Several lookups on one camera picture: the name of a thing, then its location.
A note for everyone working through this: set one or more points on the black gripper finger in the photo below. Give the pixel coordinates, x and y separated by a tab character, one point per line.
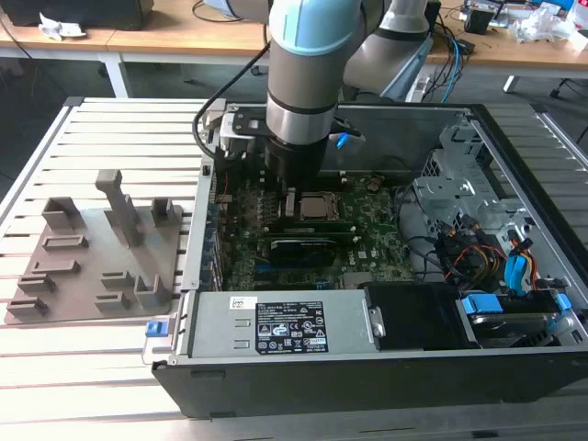
291	202

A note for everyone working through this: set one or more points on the black chair base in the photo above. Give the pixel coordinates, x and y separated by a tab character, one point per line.
567	85

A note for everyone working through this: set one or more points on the large black box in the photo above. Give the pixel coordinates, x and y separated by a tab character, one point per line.
92	14

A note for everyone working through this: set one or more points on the grey parts rack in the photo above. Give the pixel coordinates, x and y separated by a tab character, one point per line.
105	257

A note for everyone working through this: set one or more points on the small black container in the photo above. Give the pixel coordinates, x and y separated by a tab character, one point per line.
478	20

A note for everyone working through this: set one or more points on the silver CPU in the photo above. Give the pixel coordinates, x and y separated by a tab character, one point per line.
319	207

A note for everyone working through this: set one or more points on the black open PC case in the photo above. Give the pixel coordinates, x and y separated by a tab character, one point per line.
321	390

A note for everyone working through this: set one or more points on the green motherboard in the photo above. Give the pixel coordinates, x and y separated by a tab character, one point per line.
376	239

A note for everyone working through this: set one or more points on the crumpled white paper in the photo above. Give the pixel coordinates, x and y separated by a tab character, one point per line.
59	30

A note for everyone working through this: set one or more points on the blue disk carrier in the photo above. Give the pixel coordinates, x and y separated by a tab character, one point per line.
480	305

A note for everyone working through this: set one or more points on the clear plastic bag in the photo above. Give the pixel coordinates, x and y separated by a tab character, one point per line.
542	23

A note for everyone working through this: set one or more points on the white power strip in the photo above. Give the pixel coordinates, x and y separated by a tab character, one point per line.
420	87

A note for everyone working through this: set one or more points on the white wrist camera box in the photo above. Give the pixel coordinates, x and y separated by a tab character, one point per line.
229	133

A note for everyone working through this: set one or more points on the black RAM slot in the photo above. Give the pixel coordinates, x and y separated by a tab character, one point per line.
333	183
312	235

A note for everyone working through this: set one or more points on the tall black box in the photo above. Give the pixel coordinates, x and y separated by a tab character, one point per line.
434	16

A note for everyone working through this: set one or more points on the CPU socket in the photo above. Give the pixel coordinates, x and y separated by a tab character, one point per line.
341	209

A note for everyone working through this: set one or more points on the round coin battery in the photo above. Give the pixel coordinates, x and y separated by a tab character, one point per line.
374	185

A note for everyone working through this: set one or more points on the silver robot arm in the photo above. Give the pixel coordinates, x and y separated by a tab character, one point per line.
303	69

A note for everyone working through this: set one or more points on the blue case latch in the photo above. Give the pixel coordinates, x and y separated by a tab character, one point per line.
155	329

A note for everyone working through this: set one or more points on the silver metal drive cage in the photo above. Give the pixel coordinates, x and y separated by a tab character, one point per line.
441	188

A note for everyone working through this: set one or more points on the wooden desk white frame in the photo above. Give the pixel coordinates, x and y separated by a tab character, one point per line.
161	32

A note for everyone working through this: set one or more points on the black graphics card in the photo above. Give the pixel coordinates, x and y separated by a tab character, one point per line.
301	252

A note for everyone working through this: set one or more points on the silver power supply unit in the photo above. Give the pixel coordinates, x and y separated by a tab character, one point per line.
220	321

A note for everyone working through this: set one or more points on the silver hard disk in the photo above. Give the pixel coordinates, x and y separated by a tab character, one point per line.
500	322

